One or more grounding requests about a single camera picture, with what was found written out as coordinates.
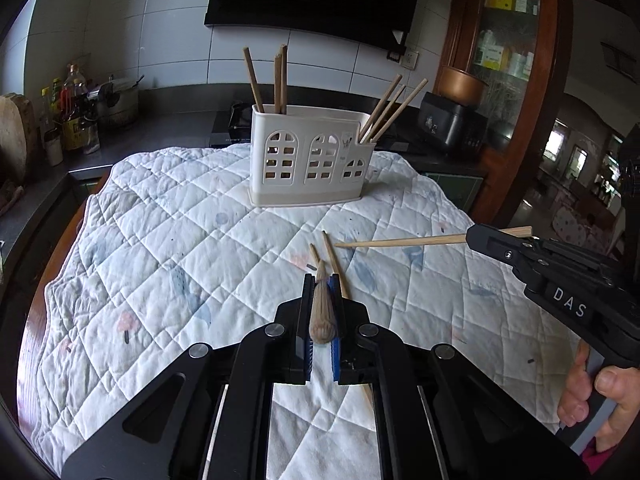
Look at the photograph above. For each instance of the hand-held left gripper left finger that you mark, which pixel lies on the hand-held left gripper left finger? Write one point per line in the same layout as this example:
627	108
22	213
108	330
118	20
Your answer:
308	362

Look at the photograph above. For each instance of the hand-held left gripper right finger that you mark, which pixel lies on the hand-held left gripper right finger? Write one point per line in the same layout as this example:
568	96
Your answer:
335	360

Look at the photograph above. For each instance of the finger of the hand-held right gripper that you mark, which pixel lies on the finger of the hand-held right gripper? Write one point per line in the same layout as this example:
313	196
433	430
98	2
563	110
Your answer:
500	247

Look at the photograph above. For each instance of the white plastic utensil holder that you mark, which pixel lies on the white plastic utensil holder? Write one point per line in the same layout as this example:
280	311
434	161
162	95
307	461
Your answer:
300	160

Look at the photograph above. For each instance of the person's right hand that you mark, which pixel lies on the person's right hand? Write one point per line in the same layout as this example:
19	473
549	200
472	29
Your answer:
620	385

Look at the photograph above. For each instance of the black rice cooker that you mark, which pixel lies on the black rice cooker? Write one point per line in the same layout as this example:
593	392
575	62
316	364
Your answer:
445	125

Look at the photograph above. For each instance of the person's pink clothing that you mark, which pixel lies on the person's pink clothing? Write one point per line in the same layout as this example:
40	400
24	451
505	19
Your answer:
600	457

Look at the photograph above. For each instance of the copper pot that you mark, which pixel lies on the copper pot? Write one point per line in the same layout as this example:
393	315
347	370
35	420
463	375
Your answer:
460	87

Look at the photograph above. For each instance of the wooden glass-door cabinet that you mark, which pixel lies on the wooden glass-door cabinet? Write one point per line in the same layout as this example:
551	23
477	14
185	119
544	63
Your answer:
547	85

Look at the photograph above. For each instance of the white quilted mat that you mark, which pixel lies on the white quilted mat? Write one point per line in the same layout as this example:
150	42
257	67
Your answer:
175	240

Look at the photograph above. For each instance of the metal cooking pot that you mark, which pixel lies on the metal cooking pot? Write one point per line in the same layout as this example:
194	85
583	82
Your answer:
117	105

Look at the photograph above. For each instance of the small white jar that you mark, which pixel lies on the small white jar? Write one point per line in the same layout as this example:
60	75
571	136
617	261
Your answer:
54	150

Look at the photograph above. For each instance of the ginger root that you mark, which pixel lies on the ginger root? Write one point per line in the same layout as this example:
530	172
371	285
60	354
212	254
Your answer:
10	197

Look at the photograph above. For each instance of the large oil bottle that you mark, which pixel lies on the large oil bottle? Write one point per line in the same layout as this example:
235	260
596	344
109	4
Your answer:
75	110

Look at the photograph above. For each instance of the yellow-capped bottle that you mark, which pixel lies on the yellow-capped bottle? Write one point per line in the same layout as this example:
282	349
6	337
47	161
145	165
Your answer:
46	110

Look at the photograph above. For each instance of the round wooden cutting board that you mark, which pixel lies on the round wooden cutting board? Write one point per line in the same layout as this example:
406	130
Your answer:
15	140

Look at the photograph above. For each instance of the white wall socket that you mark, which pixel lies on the white wall socket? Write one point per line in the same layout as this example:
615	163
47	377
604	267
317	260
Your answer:
410	60

